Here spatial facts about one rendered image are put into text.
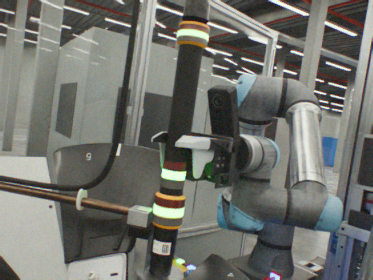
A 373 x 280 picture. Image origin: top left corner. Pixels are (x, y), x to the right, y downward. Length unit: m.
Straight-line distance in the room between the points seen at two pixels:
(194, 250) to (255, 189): 1.05
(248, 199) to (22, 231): 0.45
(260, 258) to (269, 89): 0.55
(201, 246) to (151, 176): 1.16
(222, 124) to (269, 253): 0.69
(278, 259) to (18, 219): 0.79
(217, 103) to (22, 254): 0.47
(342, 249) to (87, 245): 0.82
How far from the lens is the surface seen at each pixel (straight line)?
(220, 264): 0.74
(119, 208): 0.51
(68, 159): 0.66
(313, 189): 0.74
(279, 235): 1.17
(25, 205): 0.78
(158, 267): 0.50
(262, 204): 0.70
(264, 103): 0.97
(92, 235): 0.56
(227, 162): 0.55
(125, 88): 0.50
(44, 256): 0.76
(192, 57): 0.47
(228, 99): 0.55
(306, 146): 0.83
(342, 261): 1.18
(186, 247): 1.65
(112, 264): 0.53
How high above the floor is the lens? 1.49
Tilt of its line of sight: 3 degrees down
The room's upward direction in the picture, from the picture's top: 8 degrees clockwise
